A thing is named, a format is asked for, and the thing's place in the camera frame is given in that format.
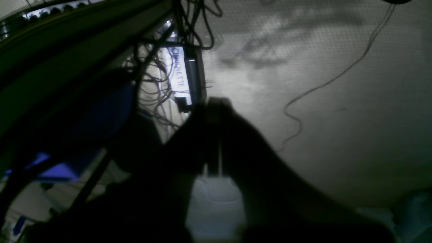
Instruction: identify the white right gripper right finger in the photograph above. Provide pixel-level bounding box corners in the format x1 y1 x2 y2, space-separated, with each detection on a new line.
206 97 395 243

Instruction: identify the white labelled box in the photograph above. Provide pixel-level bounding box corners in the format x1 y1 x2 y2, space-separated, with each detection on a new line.
162 46 207 113

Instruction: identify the thin black floor cable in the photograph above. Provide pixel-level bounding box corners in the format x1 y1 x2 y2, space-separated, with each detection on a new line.
277 3 396 152

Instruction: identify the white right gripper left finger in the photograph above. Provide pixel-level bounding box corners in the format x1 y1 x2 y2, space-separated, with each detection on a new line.
27 104 208 243

